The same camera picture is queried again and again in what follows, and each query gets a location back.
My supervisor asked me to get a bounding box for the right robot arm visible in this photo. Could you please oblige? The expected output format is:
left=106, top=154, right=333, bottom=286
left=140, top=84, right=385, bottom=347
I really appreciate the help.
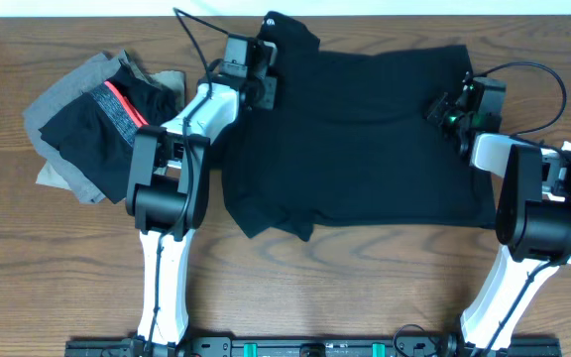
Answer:
left=425, top=76, right=571, bottom=356

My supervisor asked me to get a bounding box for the black polo shirt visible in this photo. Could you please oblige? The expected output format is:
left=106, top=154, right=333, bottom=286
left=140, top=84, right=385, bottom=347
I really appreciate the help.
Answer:
left=221, top=11, right=496, bottom=240

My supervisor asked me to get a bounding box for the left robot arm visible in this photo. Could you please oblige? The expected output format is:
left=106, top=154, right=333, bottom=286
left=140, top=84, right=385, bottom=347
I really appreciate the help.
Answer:
left=125, top=36, right=278, bottom=356

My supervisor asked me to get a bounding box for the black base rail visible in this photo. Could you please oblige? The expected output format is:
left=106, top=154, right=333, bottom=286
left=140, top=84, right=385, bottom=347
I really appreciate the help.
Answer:
left=63, top=334, right=563, bottom=357

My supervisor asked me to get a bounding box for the grey folded garment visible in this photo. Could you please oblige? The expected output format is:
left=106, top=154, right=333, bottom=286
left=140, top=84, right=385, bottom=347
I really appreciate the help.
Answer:
left=22, top=50, right=143, bottom=205

